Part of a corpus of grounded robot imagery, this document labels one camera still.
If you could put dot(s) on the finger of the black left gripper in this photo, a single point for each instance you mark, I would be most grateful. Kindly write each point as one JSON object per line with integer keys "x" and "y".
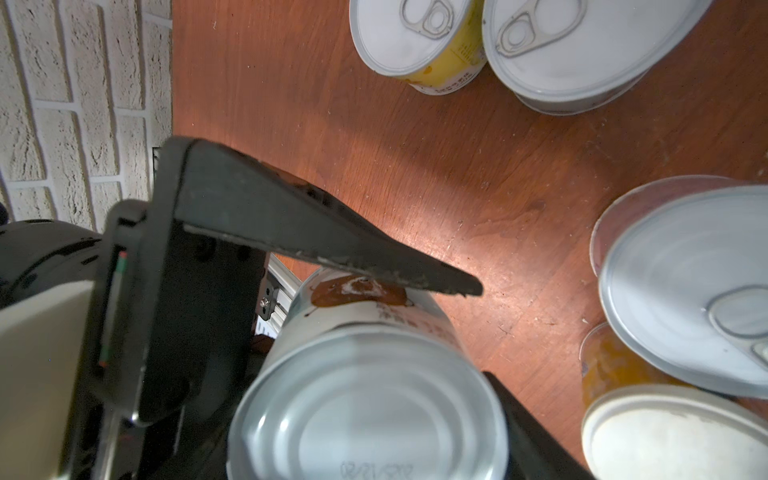
{"x": 222, "y": 193}

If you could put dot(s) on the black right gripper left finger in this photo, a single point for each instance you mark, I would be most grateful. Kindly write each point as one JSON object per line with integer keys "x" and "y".
{"x": 202, "y": 452}

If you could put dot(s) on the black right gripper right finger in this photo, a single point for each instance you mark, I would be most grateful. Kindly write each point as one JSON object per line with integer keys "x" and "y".
{"x": 533, "y": 453}

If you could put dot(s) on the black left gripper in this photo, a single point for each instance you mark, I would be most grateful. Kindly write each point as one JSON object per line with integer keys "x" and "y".
{"x": 167, "y": 342}

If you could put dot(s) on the yellow label can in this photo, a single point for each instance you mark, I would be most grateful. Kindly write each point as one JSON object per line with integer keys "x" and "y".
{"x": 434, "y": 46}

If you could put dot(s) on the orange can white lid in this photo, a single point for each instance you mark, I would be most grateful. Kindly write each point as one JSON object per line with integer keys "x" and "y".
{"x": 641, "y": 423}

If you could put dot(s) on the pink label can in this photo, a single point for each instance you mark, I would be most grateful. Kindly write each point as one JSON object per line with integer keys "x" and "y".
{"x": 681, "y": 264}

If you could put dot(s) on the white grey label can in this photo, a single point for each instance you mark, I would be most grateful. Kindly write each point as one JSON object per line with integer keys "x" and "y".
{"x": 567, "y": 57}

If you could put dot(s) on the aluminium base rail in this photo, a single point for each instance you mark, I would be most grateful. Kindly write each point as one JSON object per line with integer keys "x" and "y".
{"x": 279, "y": 288}

